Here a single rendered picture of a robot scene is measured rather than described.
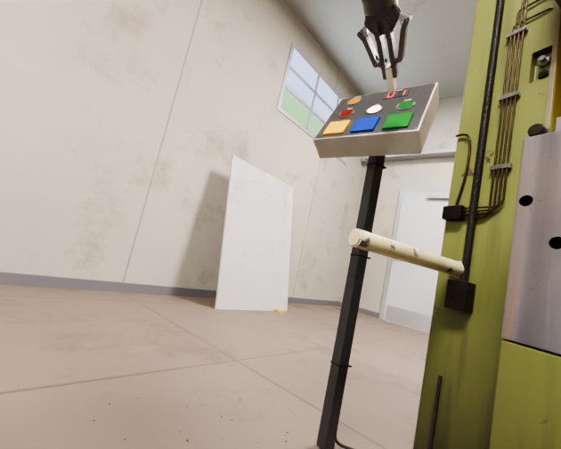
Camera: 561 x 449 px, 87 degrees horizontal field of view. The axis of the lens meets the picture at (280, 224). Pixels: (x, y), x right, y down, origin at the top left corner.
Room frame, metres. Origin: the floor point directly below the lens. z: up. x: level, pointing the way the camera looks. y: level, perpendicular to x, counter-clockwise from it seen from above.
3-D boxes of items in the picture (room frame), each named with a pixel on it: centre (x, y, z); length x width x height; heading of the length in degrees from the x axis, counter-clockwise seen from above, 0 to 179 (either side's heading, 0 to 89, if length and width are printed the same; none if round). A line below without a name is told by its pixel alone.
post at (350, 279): (0.98, -0.28, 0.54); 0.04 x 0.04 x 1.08; 28
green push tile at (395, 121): (0.83, -0.28, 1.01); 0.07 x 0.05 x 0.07; 53
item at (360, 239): (0.79, -0.37, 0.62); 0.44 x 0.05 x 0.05; 118
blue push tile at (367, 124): (0.89, -0.20, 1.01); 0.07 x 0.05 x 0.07; 53
